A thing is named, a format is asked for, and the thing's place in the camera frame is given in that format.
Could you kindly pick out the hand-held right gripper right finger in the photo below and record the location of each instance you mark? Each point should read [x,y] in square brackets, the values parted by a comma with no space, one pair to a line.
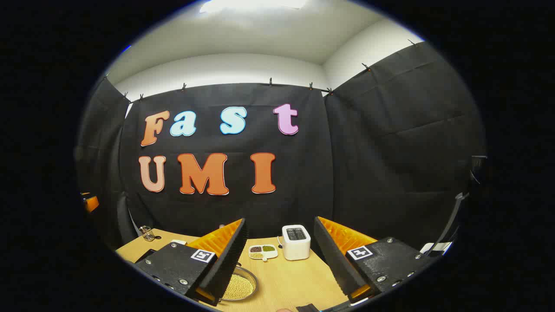
[331,260]

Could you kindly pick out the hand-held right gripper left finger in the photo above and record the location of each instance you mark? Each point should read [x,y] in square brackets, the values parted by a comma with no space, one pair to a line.
[230,260]

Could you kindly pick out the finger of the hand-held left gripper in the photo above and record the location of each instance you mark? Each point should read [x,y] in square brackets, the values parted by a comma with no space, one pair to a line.
[91,203]

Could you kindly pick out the steel pot with soybeans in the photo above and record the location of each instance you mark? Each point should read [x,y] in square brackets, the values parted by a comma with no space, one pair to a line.
[240,286]

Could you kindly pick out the black induction cooktop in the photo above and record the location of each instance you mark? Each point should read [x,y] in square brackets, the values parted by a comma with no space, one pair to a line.
[145,255]

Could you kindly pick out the white divided dish of beans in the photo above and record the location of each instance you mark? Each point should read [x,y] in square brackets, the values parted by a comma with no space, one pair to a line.
[262,252]

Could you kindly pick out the white toaster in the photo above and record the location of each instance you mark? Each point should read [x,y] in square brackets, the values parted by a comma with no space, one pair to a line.
[296,247]

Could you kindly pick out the clear glass cup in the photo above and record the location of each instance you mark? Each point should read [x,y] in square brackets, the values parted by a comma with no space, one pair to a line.
[148,234]

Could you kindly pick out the ceiling light panel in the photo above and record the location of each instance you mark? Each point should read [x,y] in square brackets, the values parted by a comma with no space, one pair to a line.
[251,4]

